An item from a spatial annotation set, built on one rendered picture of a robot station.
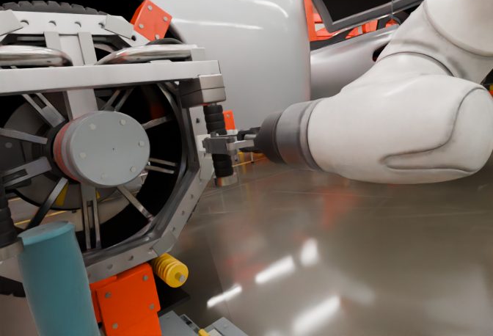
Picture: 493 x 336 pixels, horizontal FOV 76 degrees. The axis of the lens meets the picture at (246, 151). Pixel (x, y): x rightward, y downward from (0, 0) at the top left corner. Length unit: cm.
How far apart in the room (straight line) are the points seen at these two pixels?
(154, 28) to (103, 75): 29
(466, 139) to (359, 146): 8
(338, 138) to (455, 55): 15
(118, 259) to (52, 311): 18
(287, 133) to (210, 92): 23
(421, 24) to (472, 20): 5
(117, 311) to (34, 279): 23
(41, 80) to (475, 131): 50
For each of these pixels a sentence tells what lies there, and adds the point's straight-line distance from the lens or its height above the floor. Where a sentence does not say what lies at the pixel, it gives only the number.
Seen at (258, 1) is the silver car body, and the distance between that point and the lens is 122.
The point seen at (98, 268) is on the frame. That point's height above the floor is 61.
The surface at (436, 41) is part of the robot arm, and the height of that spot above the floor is 91.
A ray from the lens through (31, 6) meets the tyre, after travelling 84.
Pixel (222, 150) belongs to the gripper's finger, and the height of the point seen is 82.
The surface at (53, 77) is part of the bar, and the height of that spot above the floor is 97.
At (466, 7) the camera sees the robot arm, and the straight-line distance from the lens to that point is 40.
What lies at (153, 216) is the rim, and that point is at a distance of 86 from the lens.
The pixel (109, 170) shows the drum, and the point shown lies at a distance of 57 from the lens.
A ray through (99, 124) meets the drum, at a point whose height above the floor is 89.
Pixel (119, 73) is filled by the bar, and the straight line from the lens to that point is 54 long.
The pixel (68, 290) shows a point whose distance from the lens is 62.
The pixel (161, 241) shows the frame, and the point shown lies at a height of 61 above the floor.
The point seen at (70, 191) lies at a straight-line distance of 97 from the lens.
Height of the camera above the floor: 88
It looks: 7 degrees down
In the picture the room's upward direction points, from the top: 10 degrees counter-clockwise
